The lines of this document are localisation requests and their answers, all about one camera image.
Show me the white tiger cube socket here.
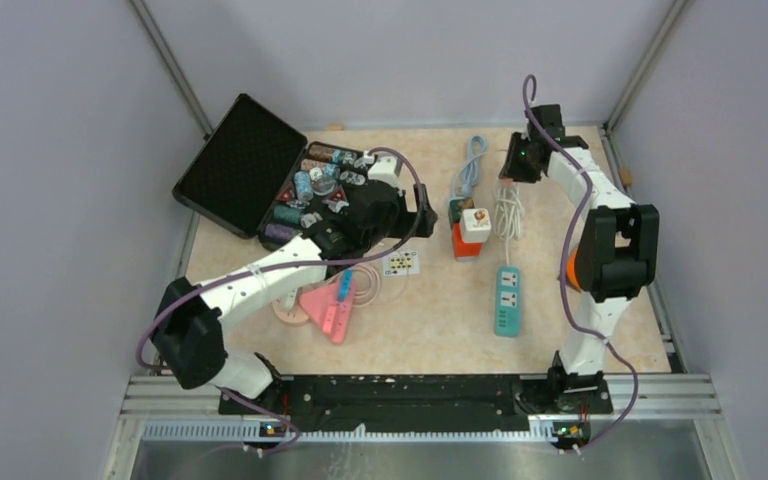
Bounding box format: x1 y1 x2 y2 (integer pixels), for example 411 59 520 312
459 208 492 244

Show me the teal power strip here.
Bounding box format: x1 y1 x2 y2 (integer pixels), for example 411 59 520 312
494 266 522 338

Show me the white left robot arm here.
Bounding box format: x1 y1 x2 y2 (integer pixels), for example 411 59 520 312
148 180 436 414

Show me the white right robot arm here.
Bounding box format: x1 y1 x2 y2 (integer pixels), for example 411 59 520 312
499 104 660 412

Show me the dark green cube socket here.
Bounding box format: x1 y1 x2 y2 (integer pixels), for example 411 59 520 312
447 197 475 228

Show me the red cube socket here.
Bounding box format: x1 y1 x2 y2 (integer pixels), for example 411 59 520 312
451 223 483 262

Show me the blue small block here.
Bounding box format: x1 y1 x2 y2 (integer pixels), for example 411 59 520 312
336 269 354 302

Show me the pink triangular power strip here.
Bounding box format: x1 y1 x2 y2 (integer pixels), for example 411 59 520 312
298 274 356 345

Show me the black poker chip case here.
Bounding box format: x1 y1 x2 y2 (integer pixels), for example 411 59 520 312
172 94 376 250

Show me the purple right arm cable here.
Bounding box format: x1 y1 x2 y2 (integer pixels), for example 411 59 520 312
523 74 640 452

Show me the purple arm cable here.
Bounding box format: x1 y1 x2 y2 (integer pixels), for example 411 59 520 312
523 74 640 452
135 146 425 455

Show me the white coiled cable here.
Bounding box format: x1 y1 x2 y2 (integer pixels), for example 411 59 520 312
493 182 526 268

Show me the light blue coiled cable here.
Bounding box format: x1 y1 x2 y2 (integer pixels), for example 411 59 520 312
448 135 489 203

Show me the orange ring toy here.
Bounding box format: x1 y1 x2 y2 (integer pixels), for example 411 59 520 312
565 244 581 292

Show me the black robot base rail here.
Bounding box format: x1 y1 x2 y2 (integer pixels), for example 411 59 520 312
218 374 614 433

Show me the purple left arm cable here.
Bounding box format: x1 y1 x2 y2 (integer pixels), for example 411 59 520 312
135 146 425 455

